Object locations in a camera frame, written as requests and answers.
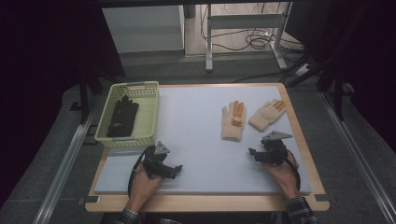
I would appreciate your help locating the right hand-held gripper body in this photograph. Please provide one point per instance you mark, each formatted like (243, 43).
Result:
(274, 151)

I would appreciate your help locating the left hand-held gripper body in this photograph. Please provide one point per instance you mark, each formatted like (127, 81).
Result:
(155, 158)

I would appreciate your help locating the pale green plastic basket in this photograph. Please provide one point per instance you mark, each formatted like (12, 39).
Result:
(146, 118)

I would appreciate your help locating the black glove white logo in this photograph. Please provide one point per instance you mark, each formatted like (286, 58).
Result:
(120, 119)

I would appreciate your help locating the person's left hand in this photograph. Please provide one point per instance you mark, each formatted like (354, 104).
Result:
(143, 189)

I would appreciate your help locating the person's right hand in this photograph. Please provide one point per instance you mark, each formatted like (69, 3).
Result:
(283, 179)

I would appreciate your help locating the cream glove orange fingers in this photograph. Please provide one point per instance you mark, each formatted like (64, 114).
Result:
(232, 124)
(266, 116)

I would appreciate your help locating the grey foam mat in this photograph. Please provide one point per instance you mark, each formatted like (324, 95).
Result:
(199, 124)

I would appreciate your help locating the black tripod legs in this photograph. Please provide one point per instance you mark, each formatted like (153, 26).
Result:
(299, 70)

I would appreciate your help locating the black stand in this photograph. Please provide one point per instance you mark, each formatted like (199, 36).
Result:
(84, 96)
(337, 87)

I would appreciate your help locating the white cabinet panel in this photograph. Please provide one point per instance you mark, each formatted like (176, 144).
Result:
(143, 29)

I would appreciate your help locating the aluminium rail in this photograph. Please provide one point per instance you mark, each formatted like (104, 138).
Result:
(67, 165)
(358, 155)

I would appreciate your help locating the white metal desk frame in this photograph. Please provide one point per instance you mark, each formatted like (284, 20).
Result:
(246, 21)

